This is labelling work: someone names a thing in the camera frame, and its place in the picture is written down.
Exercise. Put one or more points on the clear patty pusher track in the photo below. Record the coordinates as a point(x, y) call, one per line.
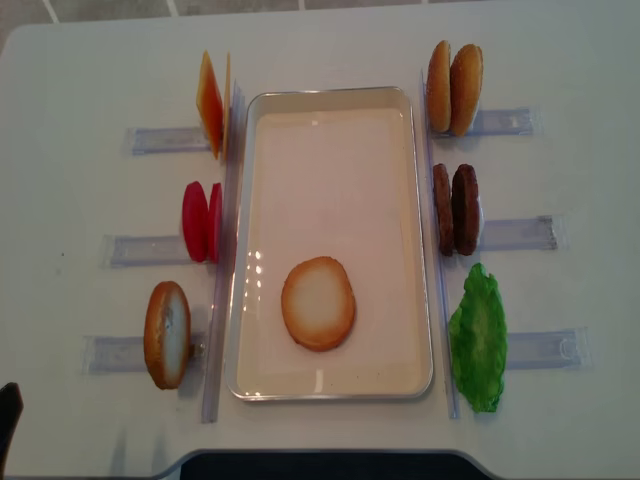
point(546, 232)

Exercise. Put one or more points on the clear bread pusher track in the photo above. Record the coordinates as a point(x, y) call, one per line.
point(115, 355)

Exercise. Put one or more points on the clear right long rail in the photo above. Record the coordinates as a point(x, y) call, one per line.
point(440, 277)

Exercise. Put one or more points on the orange cheese slice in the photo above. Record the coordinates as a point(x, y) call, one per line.
point(210, 105)

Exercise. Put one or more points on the clear left long rail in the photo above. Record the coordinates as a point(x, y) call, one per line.
point(226, 264)

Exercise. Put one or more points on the red tomato slice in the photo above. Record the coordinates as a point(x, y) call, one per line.
point(214, 222)
point(194, 216)

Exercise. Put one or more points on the clear cheese pusher track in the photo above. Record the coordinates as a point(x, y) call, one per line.
point(145, 141)

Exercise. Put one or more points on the clear tomato pusher track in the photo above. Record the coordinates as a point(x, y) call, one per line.
point(119, 251)

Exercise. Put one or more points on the upright green lettuce leaf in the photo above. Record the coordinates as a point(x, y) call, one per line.
point(479, 341)

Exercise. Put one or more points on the clear long rail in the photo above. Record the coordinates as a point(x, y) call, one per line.
point(226, 264)
point(440, 277)

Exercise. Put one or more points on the clear bun pusher track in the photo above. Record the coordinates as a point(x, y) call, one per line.
point(520, 121)

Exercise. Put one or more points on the white rectangular tray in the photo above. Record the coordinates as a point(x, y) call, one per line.
point(330, 174)

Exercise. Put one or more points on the clear lettuce pusher track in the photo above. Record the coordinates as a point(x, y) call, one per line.
point(562, 349)

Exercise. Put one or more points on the upright bread slice left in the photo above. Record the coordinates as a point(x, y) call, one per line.
point(167, 335)

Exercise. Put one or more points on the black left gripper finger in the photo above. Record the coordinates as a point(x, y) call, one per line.
point(11, 408)

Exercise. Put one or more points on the outer red tomato slice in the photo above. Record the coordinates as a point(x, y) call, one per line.
point(194, 216)

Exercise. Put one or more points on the left brown meat patty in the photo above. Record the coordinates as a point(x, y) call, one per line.
point(442, 200)

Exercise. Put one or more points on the left bun top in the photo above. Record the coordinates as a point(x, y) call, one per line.
point(438, 88)

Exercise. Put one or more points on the right bun top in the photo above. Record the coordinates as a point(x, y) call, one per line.
point(466, 79)

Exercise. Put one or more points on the bread slice on tray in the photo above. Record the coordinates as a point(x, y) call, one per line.
point(318, 304)

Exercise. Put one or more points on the right brown meat patty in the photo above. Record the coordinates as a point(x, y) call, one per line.
point(465, 210)

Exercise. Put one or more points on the inner red tomato slice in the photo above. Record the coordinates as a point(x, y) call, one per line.
point(214, 222)

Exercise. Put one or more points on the bun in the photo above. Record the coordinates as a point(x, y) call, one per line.
point(438, 88)
point(466, 79)

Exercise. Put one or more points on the brown meat patty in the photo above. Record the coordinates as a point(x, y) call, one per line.
point(442, 200)
point(465, 210)

